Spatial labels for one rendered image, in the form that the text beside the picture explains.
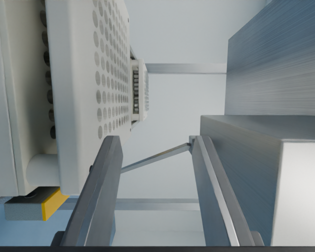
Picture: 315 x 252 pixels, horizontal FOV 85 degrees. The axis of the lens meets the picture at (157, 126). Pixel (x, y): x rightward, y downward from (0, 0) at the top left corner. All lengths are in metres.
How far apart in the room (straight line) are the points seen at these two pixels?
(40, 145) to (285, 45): 0.49
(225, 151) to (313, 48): 0.28
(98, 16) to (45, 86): 0.08
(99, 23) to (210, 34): 3.49
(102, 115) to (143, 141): 3.46
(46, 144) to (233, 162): 0.19
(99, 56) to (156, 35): 3.36
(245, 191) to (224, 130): 0.07
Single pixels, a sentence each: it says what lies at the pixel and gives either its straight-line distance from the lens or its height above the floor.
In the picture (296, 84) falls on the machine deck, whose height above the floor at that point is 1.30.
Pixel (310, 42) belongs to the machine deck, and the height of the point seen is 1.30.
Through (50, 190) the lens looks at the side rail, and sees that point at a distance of 0.20.
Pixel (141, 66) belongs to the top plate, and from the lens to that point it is 0.71.
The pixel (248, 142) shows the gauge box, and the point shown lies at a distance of 0.17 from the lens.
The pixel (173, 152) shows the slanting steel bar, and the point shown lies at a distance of 0.34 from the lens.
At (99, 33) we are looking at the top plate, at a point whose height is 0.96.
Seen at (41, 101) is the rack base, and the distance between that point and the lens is 0.18.
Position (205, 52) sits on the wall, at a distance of 3.59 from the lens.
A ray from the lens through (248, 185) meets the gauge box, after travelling 0.18.
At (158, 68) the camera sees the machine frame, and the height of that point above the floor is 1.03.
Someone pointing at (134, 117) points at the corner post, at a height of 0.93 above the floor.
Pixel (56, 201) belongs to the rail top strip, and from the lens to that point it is 0.19.
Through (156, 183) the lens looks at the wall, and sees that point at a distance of 4.06.
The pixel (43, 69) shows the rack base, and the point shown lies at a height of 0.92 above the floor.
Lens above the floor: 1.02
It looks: level
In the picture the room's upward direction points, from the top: 90 degrees clockwise
